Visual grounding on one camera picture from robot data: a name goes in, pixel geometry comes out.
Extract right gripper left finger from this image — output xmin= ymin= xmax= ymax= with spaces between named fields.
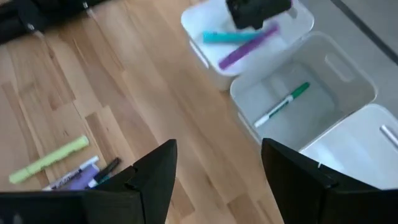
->
xmin=0 ymin=139 xmax=178 ymax=224

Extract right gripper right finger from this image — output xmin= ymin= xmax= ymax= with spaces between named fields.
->
xmin=261 ymin=138 xmax=398 ymax=224

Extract black-capped thin marker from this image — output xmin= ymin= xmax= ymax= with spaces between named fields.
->
xmin=88 ymin=157 xmax=122 ymax=189

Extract violet highlighter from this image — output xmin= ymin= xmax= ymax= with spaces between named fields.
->
xmin=218 ymin=24 xmax=280 ymax=71

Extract lavender Sharpie highlighter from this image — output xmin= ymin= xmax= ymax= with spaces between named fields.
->
xmin=60 ymin=164 xmax=101 ymax=191

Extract magenta-capped thin marker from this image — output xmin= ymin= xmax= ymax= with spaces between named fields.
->
xmin=42 ymin=155 xmax=100 ymax=191

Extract yellow-green Sharpie highlighter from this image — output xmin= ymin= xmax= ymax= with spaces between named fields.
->
xmin=8 ymin=135 xmax=90 ymax=185

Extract green-capped thin white marker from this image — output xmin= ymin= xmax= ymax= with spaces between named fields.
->
xmin=254 ymin=82 xmax=311 ymax=129

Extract white plastic bin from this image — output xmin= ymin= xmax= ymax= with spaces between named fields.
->
xmin=300 ymin=104 xmax=398 ymax=190
xmin=229 ymin=30 xmax=378 ymax=152
xmin=181 ymin=0 xmax=315 ymax=91

